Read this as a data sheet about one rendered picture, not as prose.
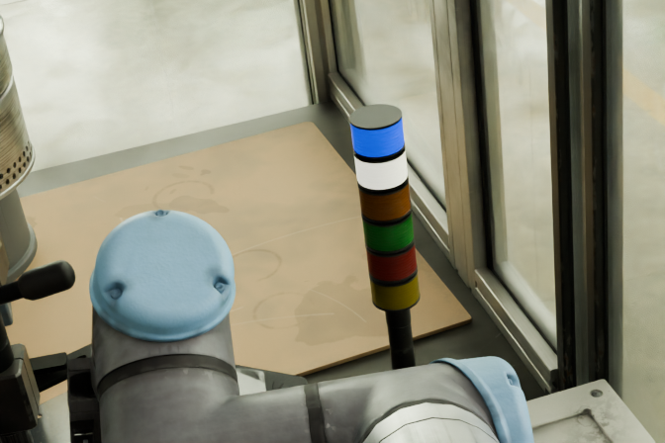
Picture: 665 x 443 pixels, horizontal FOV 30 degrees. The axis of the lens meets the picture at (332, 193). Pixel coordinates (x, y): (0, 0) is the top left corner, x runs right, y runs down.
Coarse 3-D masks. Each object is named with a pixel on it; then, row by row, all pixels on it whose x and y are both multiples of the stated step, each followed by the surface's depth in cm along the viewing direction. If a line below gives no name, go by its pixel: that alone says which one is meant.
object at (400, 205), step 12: (408, 180) 108; (360, 192) 109; (372, 192) 107; (384, 192) 107; (396, 192) 107; (408, 192) 109; (360, 204) 110; (372, 204) 108; (384, 204) 107; (396, 204) 108; (408, 204) 109; (372, 216) 108; (384, 216) 108; (396, 216) 108
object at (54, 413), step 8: (48, 400) 111; (56, 400) 111; (64, 400) 111; (40, 408) 110; (48, 408) 110; (56, 408) 110; (64, 408) 110; (48, 416) 109; (56, 416) 109; (64, 416) 109; (40, 424) 108; (48, 424) 108; (56, 424) 108; (64, 424) 108; (32, 432) 107; (40, 432) 107; (48, 432) 107; (56, 432) 107; (64, 432) 107; (40, 440) 106; (48, 440) 106; (56, 440) 106; (64, 440) 106
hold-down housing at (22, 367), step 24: (0, 264) 82; (0, 312) 85; (0, 336) 85; (0, 360) 85; (24, 360) 87; (0, 384) 85; (24, 384) 86; (0, 408) 86; (24, 408) 86; (0, 432) 87
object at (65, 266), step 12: (48, 264) 79; (60, 264) 79; (24, 276) 79; (36, 276) 79; (48, 276) 79; (60, 276) 78; (72, 276) 79; (0, 288) 79; (12, 288) 79; (24, 288) 79; (36, 288) 79; (48, 288) 79; (60, 288) 79; (0, 300) 79; (12, 300) 79
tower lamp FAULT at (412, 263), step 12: (372, 252) 111; (396, 252) 110; (408, 252) 111; (372, 264) 112; (384, 264) 111; (396, 264) 111; (408, 264) 111; (372, 276) 113; (384, 276) 111; (396, 276) 111; (408, 276) 112
